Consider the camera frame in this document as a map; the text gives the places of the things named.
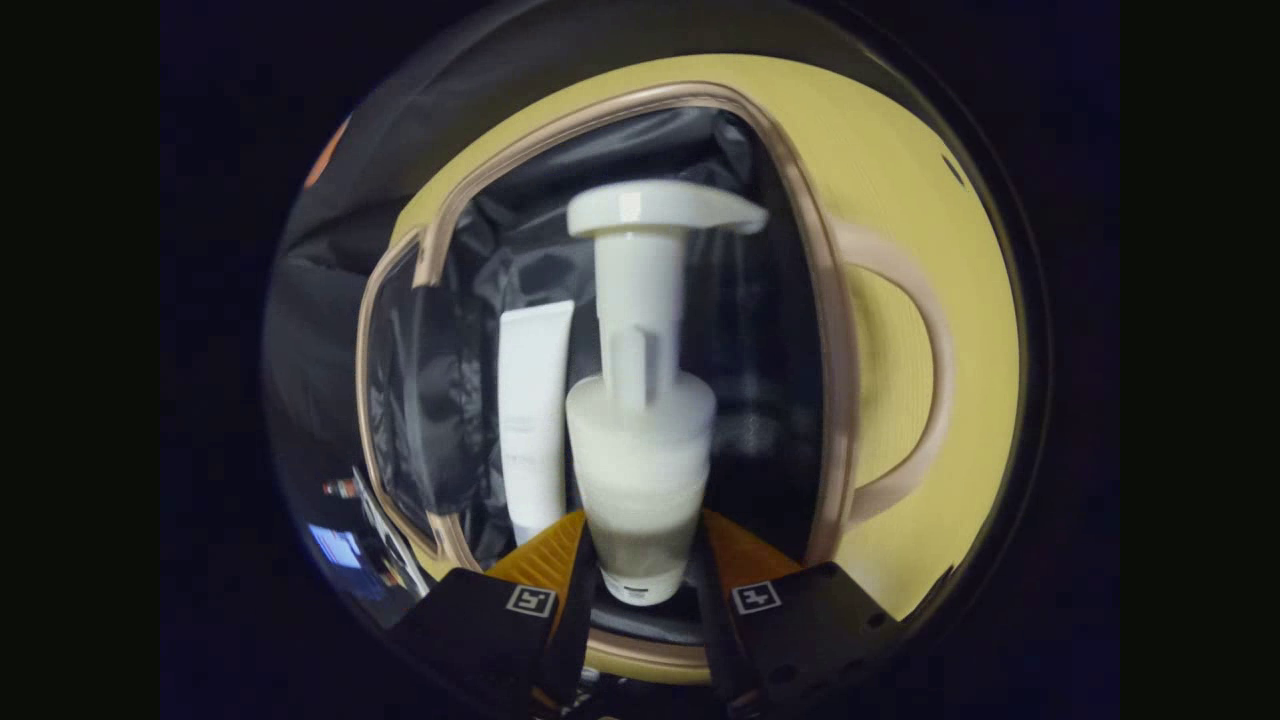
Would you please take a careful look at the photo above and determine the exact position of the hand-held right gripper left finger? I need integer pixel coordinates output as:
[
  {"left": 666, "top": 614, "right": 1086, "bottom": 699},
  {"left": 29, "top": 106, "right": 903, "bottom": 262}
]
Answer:
[{"left": 388, "top": 508, "right": 598, "bottom": 719}]

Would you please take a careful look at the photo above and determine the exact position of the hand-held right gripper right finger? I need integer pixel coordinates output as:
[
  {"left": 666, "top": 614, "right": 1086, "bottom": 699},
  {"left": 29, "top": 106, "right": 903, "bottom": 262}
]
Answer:
[{"left": 693, "top": 506, "right": 903, "bottom": 718}]

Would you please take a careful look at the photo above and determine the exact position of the white pump bottle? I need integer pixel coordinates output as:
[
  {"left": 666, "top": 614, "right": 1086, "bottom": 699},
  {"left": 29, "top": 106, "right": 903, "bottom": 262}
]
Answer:
[{"left": 565, "top": 180, "right": 770, "bottom": 607}]

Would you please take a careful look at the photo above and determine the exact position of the white squeeze tube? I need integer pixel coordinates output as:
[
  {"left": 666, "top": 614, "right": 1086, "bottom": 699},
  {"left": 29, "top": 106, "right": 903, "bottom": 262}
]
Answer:
[{"left": 498, "top": 300, "right": 577, "bottom": 547}]

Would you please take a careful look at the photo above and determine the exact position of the white equipment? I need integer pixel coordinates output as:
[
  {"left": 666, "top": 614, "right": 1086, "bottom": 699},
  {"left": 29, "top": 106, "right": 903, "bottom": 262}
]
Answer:
[{"left": 350, "top": 465, "right": 433, "bottom": 601}]

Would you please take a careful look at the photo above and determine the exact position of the blue and white screen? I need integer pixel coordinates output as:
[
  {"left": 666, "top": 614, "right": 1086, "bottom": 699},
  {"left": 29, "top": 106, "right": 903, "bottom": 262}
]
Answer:
[{"left": 308, "top": 523, "right": 363, "bottom": 570}]

